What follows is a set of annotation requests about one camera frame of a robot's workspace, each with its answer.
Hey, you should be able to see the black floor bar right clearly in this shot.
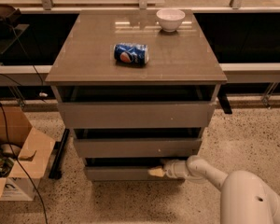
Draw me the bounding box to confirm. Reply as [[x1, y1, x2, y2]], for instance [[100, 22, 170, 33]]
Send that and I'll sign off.
[[217, 86, 232, 114]]

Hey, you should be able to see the blue Pepsi can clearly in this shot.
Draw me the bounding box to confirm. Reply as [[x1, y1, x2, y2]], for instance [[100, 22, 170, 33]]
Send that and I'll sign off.
[[113, 43, 149, 65]]

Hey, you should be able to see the grey bottom drawer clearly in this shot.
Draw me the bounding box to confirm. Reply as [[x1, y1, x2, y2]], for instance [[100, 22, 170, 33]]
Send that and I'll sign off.
[[84, 166, 173, 181]]

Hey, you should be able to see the grey drawer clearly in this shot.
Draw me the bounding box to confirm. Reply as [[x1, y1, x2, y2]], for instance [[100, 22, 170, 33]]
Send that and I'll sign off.
[[58, 102, 215, 129], [74, 138, 202, 158], [84, 166, 173, 181]]

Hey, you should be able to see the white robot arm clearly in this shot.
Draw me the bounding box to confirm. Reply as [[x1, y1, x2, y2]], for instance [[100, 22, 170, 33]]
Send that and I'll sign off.
[[148, 155, 280, 224]]

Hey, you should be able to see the grey drawer cabinet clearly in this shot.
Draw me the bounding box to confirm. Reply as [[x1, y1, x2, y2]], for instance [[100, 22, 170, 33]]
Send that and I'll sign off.
[[46, 10, 227, 181]]

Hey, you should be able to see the grey middle drawer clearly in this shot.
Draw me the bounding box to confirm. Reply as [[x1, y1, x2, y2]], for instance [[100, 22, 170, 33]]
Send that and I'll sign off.
[[74, 138, 202, 158]]

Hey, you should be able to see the dark object on shelf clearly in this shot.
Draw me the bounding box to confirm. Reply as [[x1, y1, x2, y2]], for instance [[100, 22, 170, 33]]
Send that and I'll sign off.
[[0, 5, 21, 33]]

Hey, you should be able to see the black floor bar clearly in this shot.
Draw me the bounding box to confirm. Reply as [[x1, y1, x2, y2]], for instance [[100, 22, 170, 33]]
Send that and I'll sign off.
[[217, 86, 232, 114], [49, 129, 70, 180]]

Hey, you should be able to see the black cable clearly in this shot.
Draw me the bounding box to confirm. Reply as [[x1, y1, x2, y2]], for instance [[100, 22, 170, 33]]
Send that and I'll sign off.
[[0, 65, 49, 224]]

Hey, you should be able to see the black floor bar left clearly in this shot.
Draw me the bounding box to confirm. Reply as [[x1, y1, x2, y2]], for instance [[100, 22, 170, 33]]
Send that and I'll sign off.
[[49, 129, 70, 180]]

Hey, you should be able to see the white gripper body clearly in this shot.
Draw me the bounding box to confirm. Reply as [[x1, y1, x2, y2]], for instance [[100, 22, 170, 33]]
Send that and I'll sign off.
[[164, 160, 189, 179]]

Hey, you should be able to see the grey top drawer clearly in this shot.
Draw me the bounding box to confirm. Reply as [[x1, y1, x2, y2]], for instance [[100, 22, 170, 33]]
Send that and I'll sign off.
[[58, 102, 215, 129]]

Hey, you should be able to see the open cardboard box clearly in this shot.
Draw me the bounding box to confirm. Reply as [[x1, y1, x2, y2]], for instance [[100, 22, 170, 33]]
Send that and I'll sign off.
[[0, 106, 55, 202]]

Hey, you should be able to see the white bowl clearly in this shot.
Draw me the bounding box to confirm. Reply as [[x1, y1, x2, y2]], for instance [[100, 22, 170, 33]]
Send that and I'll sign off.
[[156, 8, 186, 32]]

